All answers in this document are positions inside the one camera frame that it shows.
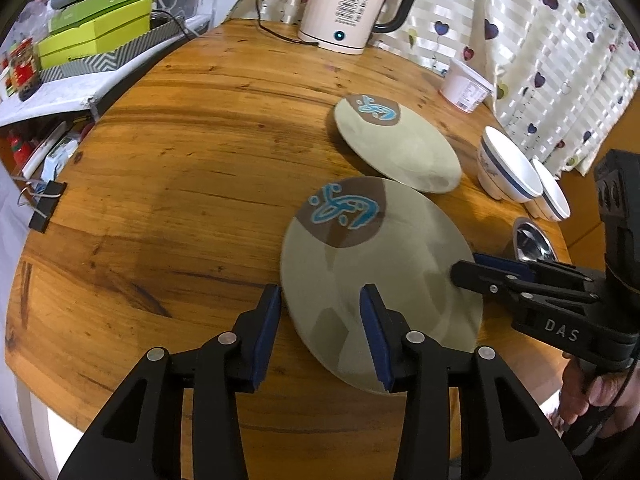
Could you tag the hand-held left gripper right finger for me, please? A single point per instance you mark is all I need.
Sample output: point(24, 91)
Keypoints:
point(372, 340)

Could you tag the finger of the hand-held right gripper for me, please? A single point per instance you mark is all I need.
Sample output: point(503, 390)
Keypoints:
point(475, 275)
point(500, 264)

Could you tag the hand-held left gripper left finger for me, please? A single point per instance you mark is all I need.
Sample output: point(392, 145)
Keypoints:
point(267, 335)

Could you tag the large grey plate blue pattern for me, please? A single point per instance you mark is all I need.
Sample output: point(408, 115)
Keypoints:
point(400, 260)

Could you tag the white bowl blue stripe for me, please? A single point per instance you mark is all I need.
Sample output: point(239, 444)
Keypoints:
point(500, 160)
point(552, 195)

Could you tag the person's right hand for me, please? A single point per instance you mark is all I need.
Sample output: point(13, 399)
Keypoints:
point(607, 395)

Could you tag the small steel bowl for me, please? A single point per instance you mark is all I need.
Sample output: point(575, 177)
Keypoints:
point(532, 242)

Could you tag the small grey plate blue pattern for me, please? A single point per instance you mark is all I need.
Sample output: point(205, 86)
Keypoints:
point(400, 145)

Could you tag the white yogurt tub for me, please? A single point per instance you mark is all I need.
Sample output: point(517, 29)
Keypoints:
point(465, 87)

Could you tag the striped heart print curtain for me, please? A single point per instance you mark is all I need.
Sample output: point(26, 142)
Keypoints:
point(525, 35)

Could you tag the black binder clip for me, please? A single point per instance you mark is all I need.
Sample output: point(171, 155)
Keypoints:
point(45, 210)

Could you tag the cream kettle base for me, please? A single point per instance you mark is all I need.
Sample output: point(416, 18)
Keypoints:
point(320, 44)

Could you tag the white blue carton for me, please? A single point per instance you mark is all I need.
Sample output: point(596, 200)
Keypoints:
point(57, 152)

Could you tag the cream electric kettle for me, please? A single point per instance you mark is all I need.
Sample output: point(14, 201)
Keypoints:
point(350, 0)

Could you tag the red bottle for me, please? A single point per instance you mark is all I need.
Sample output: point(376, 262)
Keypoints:
point(19, 150)

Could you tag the grey patterned tray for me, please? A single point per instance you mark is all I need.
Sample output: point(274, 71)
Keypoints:
point(100, 65)

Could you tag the white side shelf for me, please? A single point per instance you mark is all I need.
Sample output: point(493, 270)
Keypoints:
point(55, 97)

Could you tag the lime green box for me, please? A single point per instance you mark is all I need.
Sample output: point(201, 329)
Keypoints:
point(90, 42)

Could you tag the red labelled jar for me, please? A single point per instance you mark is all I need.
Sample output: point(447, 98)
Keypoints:
point(22, 70)

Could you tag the dark green box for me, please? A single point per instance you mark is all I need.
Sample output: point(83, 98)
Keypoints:
point(100, 7)

